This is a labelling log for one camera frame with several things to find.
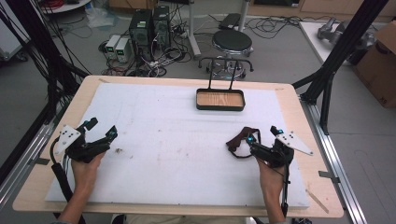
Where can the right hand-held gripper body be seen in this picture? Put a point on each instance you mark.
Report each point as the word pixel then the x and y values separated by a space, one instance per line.
pixel 274 154

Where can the flat black device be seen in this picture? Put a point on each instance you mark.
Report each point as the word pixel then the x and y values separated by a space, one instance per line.
pixel 229 21

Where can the white table leg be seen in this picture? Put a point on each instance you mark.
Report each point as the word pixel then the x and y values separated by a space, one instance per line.
pixel 192 31

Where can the white power supply box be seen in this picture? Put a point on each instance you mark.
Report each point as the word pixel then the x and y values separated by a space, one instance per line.
pixel 123 49
pixel 112 46

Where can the grey metal clamp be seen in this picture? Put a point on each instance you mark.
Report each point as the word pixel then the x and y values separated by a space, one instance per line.
pixel 328 176
pixel 39 161

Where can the black stand with wooden tray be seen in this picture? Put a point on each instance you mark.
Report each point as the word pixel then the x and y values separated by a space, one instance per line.
pixel 220 99

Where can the thin wooden stick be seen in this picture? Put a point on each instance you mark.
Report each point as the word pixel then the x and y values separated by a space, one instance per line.
pixel 317 201

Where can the person's right hand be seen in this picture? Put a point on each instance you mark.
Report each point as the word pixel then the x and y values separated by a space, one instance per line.
pixel 271 180

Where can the black round stool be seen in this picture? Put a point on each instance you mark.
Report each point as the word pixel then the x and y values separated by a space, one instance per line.
pixel 232 42

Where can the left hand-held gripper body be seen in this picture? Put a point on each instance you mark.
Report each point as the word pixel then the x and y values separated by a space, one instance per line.
pixel 81 150

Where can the white foam mat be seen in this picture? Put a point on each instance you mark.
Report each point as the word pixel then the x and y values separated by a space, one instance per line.
pixel 174 143

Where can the clear plastic bag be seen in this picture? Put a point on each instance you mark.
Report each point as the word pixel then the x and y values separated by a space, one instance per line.
pixel 100 16

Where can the black computer tower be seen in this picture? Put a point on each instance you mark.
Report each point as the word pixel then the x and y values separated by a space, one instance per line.
pixel 140 31
pixel 162 28

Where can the person's left hand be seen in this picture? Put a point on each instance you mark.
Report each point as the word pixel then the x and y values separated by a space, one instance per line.
pixel 84 174

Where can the brown cardboard box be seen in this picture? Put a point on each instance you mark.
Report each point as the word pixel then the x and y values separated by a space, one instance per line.
pixel 378 65

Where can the aluminium table rail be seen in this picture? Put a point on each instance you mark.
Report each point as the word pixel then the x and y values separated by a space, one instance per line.
pixel 21 168
pixel 334 161

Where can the black metal frame stand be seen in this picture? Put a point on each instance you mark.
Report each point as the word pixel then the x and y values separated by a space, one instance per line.
pixel 339 53
pixel 46 56

